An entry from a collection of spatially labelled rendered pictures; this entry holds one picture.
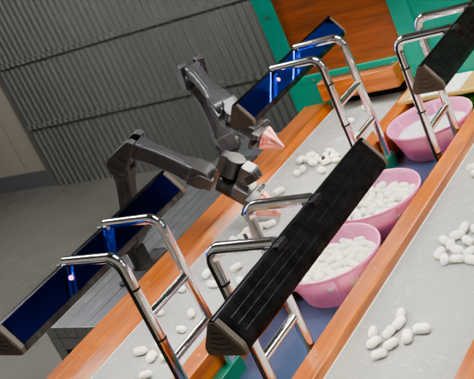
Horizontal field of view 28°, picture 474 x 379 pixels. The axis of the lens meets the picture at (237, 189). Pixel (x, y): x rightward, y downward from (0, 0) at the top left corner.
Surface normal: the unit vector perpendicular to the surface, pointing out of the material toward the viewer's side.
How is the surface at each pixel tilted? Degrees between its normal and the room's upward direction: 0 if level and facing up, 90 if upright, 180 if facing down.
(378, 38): 90
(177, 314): 0
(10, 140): 90
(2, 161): 90
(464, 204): 0
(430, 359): 0
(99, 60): 90
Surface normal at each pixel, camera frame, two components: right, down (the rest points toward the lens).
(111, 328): -0.40, -0.85
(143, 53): -0.49, 0.51
